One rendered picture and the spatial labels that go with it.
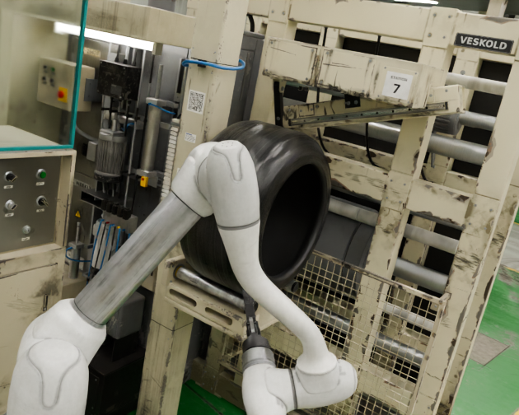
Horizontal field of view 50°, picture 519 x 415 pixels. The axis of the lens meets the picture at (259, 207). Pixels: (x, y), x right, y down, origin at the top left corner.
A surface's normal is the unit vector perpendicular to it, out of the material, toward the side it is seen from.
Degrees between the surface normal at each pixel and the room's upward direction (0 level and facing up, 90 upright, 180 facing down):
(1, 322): 90
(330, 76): 90
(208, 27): 90
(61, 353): 3
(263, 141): 28
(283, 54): 90
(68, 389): 73
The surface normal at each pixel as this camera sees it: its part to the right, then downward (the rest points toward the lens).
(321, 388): 0.05, 0.15
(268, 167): 0.36, -0.22
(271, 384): 0.04, -0.74
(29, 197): 0.81, 0.30
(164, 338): -0.55, 0.12
